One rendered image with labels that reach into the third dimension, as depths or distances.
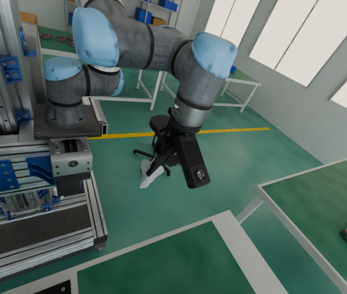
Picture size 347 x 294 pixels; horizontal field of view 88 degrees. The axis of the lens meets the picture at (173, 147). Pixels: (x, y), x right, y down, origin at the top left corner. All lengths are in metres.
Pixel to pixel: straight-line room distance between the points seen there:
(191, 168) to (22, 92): 0.80
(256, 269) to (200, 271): 0.27
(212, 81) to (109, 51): 0.16
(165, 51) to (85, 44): 0.13
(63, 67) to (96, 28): 0.44
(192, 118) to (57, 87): 0.53
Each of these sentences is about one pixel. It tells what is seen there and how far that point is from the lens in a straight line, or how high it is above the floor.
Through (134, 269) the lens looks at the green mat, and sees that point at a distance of 0.82.
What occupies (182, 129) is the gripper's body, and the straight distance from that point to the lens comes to 0.36.
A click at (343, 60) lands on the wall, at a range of 4.57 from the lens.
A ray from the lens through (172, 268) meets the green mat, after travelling 0.85.
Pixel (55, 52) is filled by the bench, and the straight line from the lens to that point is 2.57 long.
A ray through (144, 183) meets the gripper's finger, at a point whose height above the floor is 1.18.
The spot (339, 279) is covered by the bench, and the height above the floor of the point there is 0.74.
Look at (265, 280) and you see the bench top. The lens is 1.04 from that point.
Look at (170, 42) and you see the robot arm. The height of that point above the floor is 1.47.
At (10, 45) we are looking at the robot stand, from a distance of 0.91.
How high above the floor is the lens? 1.53
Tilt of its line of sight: 37 degrees down
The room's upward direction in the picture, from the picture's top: 21 degrees clockwise
